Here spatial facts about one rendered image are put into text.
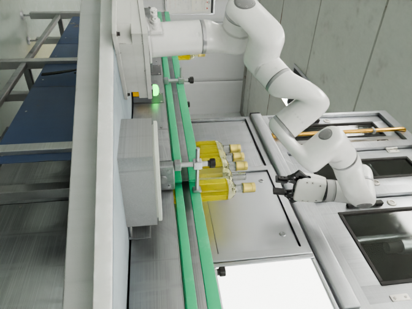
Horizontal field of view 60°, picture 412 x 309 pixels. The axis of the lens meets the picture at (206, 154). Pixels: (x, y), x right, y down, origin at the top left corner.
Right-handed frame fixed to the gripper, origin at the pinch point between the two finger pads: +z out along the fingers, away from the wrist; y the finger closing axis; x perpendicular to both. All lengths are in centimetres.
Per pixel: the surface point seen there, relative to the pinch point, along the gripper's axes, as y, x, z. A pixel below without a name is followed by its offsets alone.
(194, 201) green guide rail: 4.3, 17.0, 27.7
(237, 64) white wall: -197, -606, 26
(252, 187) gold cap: 1.1, 3.7, 9.3
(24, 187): -2, 13, 86
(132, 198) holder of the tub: 21, 36, 40
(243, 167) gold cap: 0.7, -7.1, 12.8
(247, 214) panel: -12.6, 3.4, 9.8
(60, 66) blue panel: 13, -54, 102
